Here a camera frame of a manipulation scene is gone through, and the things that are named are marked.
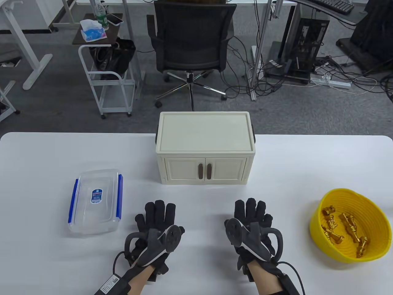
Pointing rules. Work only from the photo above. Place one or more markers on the white power strip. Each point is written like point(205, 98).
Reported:
point(331, 83)

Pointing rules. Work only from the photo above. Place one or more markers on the brown side table top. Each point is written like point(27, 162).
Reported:
point(113, 32)

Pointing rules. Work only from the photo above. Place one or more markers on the dark curved desk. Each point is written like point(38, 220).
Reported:
point(337, 17)

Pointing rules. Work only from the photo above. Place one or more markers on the black bag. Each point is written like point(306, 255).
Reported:
point(113, 58)

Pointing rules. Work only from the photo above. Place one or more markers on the white storage pedestal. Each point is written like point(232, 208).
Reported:
point(33, 15)

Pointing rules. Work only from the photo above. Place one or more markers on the person's left forearm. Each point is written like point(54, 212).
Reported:
point(136, 282)

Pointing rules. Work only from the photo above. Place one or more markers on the green water bottle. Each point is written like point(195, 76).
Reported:
point(100, 15)

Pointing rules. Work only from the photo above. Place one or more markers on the black office chair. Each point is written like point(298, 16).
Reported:
point(190, 37)

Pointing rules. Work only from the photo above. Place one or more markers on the black battery pack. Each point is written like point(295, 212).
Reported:
point(112, 284)
point(288, 284)

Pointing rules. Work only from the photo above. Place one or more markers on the person's left hand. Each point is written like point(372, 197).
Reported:
point(156, 212)

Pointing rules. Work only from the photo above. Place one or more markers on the grey desk leg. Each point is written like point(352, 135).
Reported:
point(128, 18)

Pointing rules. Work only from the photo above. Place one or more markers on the white desk leg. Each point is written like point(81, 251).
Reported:
point(38, 72)

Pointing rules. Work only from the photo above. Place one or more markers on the black keyboard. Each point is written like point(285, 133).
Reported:
point(336, 5)

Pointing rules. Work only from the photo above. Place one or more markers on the clear plastic box blue clips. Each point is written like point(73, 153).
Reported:
point(92, 232)

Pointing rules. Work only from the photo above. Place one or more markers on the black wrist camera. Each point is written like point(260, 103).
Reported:
point(244, 267)
point(159, 273)

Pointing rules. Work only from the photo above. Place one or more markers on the cream plastic cabinet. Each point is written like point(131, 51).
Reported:
point(204, 135)

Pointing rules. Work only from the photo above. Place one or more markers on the black computer tower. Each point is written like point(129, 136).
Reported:
point(307, 37)

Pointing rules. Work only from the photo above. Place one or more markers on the clear lid with blue label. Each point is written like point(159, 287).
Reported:
point(96, 212)

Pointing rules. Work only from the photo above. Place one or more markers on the pile of gold chess pieces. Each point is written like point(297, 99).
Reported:
point(348, 222)

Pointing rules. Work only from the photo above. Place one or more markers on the person's right hand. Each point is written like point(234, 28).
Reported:
point(251, 212)

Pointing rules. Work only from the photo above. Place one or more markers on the blue tissue pack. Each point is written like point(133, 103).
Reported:
point(93, 33)

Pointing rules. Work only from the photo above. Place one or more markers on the yellow woven basket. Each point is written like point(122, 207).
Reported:
point(344, 196)

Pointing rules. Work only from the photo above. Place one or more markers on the smartphone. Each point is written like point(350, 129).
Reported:
point(114, 19)

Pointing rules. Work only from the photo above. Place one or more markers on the white desk frame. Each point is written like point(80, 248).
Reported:
point(6, 87)

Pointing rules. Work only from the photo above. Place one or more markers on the aluminium post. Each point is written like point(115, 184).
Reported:
point(261, 46)

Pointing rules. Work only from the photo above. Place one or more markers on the person's right forearm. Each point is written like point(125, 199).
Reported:
point(264, 279)

